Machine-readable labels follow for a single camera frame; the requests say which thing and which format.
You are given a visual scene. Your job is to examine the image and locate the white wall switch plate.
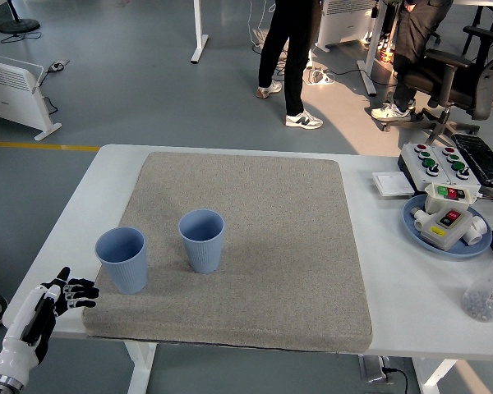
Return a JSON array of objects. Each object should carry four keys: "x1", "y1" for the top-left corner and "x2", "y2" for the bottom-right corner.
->
[{"x1": 371, "y1": 171, "x2": 415, "y2": 198}]

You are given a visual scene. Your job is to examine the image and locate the white desk leg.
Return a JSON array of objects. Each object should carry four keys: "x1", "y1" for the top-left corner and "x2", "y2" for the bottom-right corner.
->
[{"x1": 190, "y1": 0, "x2": 210, "y2": 64}]

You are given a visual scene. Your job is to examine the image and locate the blue ribbed cup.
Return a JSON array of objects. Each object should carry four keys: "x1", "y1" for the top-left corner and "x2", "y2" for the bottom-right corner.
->
[
  {"x1": 177, "y1": 208, "x2": 226, "y2": 275},
  {"x1": 94, "y1": 227, "x2": 150, "y2": 295}
]

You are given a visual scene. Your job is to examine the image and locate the black office chair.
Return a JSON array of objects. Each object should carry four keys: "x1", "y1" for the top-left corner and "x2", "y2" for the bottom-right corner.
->
[{"x1": 380, "y1": 25, "x2": 493, "y2": 144}]

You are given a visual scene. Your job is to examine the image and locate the white panel heater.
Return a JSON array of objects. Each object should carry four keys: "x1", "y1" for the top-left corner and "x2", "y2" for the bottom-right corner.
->
[
  {"x1": 315, "y1": 0, "x2": 379, "y2": 53},
  {"x1": 0, "y1": 52, "x2": 62, "y2": 142}
]

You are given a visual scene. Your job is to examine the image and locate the black fan stand base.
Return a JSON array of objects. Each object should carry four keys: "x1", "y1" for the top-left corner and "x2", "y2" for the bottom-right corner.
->
[{"x1": 0, "y1": 0, "x2": 41, "y2": 34}]

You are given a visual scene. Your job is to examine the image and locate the seated person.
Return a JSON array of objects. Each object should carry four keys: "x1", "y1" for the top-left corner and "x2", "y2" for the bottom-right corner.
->
[{"x1": 371, "y1": 0, "x2": 455, "y2": 122}]

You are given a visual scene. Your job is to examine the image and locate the grey-brown mat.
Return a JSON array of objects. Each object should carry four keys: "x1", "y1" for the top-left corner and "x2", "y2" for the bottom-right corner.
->
[{"x1": 81, "y1": 151, "x2": 374, "y2": 354}]

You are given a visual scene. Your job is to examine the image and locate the clear bottle red cap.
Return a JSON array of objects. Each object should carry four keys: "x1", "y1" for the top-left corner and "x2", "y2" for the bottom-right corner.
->
[{"x1": 459, "y1": 245, "x2": 493, "y2": 323}]

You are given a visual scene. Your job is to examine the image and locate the black wrapped block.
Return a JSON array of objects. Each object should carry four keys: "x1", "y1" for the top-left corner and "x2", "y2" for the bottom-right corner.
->
[{"x1": 451, "y1": 133, "x2": 493, "y2": 190}]

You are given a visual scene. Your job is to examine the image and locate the white pipe fitting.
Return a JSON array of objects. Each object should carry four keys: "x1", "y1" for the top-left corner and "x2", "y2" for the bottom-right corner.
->
[
  {"x1": 410, "y1": 207, "x2": 431, "y2": 231},
  {"x1": 463, "y1": 215, "x2": 490, "y2": 246}
]

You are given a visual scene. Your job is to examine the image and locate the standing person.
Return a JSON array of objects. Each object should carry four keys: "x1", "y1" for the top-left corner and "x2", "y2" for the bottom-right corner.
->
[{"x1": 256, "y1": 0, "x2": 325, "y2": 130}]

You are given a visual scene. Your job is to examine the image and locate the blue plate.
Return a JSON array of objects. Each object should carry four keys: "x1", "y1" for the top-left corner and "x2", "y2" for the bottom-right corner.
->
[{"x1": 402, "y1": 194, "x2": 493, "y2": 259}]

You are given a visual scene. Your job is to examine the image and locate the white table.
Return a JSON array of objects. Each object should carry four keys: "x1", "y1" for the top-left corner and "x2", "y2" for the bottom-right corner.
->
[{"x1": 2, "y1": 143, "x2": 493, "y2": 394}]

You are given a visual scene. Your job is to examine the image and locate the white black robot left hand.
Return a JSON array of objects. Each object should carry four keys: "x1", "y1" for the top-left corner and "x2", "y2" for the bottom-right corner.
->
[{"x1": 0, "y1": 266, "x2": 101, "y2": 386}]

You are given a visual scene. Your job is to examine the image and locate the white switch box green red buttons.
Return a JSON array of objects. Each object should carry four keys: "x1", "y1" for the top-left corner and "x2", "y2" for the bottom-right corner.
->
[{"x1": 423, "y1": 182, "x2": 481, "y2": 214}]

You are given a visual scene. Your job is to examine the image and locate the white button control box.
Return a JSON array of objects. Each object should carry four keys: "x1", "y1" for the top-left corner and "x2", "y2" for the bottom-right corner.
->
[
  {"x1": 431, "y1": 144, "x2": 484, "y2": 188},
  {"x1": 397, "y1": 142, "x2": 453, "y2": 193}
]

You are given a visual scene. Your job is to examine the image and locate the white switch box red button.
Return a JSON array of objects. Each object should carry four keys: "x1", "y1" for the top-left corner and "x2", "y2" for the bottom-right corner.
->
[{"x1": 419, "y1": 205, "x2": 474, "y2": 252}]

